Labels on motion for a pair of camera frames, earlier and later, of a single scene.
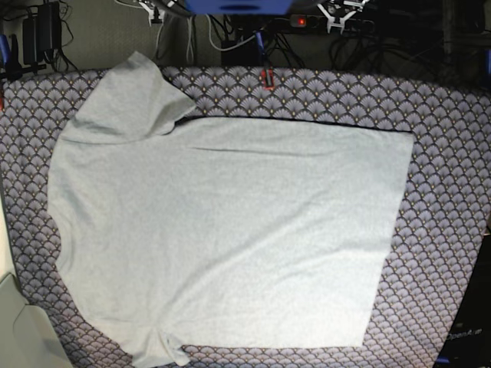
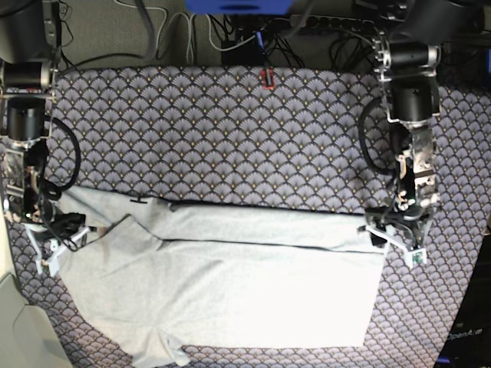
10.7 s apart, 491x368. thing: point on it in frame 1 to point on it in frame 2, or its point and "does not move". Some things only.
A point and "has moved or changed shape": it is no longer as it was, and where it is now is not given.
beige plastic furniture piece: x=27 y=336 does not move
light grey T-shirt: x=221 y=233 has moved or changed shape
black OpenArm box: x=469 y=343 does not move
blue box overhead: x=239 y=7 does not move
